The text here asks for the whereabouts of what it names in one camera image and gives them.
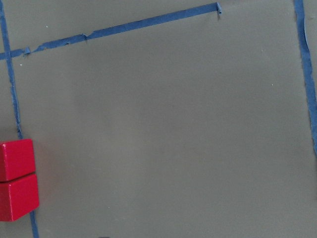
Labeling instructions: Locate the red block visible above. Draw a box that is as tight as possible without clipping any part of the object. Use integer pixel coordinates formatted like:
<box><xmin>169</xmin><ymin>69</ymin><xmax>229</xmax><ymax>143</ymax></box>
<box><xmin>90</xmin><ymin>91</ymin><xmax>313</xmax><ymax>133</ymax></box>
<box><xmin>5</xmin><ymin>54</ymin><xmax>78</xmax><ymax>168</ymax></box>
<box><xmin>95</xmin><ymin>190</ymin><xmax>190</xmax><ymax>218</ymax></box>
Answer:
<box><xmin>0</xmin><ymin>174</ymin><xmax>39</xmax><ymax>222</ymax></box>
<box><xmin>0</xmin><ymin>139</ymin><xmax>36</xmax><ymax>182</ymax></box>

